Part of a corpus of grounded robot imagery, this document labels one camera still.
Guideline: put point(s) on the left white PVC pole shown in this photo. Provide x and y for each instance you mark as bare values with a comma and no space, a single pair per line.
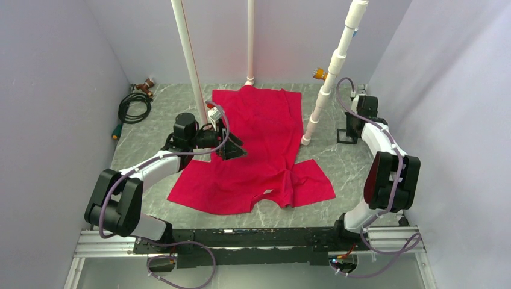
184,34

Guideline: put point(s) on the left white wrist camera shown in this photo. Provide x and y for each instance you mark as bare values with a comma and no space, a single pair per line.
214,112

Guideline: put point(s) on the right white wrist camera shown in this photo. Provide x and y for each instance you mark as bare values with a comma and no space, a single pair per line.
354,104

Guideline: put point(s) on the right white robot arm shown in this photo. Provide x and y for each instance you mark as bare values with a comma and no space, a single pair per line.
391,183

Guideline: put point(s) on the small black bracket stand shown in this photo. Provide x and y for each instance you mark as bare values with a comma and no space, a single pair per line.
348,135

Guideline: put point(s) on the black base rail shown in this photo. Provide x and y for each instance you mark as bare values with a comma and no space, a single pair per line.
252,246

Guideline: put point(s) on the right white jointed PVC pole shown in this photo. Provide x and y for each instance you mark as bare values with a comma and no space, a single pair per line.
355,14

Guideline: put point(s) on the orange yellow knob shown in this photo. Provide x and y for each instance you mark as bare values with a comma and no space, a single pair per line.
320,74

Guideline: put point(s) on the red t-shirt garment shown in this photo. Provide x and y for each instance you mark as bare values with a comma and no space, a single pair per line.
270,124

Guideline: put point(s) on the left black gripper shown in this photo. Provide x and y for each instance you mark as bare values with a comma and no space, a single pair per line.
231,149

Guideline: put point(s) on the middle white PVC pole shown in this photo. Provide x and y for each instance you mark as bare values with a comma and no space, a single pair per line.
250,42

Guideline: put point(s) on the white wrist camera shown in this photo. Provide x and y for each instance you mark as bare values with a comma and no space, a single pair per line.
354,104
214,112

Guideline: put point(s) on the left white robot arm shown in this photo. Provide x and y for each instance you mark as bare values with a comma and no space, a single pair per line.
116,201

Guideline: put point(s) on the brown clamp tool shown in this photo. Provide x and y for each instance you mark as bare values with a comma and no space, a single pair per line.
146,87

